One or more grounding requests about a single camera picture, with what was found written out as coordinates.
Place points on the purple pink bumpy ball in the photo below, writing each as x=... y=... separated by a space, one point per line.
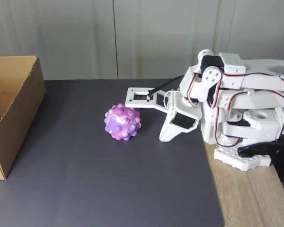
x=121 y=121

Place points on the brown cardboard box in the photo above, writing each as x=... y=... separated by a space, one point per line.
x=21 y=118

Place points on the dark grey table mat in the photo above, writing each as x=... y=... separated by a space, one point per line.
x=97 y=177

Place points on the black table clamp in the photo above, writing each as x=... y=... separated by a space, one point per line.
x=262 y=149

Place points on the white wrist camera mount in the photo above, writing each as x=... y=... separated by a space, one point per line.
x=130 y=100

